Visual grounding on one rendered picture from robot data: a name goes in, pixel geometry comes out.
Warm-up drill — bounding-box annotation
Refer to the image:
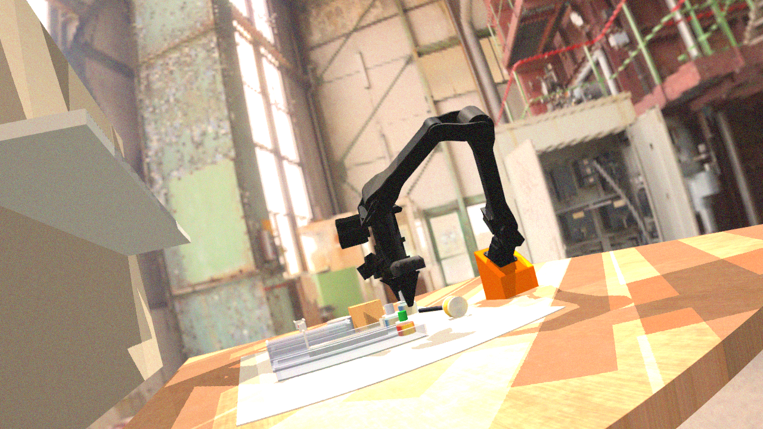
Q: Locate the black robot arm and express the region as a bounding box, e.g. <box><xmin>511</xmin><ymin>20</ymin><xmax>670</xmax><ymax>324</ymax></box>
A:
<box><xmin>335</xmin><ymin>105</ymin><xmax>525</xmax><ymax>280</ymax></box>

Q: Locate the grey thin rod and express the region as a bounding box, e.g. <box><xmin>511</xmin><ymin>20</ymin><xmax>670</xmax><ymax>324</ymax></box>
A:
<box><xmin>418</xmin><ymin>306</ymin><xmax>443</xmax><ymax>313</ymax></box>

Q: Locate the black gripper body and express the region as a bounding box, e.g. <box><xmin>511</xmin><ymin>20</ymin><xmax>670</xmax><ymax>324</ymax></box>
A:
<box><xmin>373</xmin><ymin>233</ymin><xmax>426</xmax><ymax>279</ymax></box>

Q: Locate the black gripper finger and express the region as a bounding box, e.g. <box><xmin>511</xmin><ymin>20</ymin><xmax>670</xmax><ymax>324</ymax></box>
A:
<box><xmin>390</xmin><ymin>271</ymin><xmax>420</xmax><ymax>307</ymax></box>
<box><xmin>380</xmin><ymin>276</ymin><xmax>401</xmax><ymax>301</ymax></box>

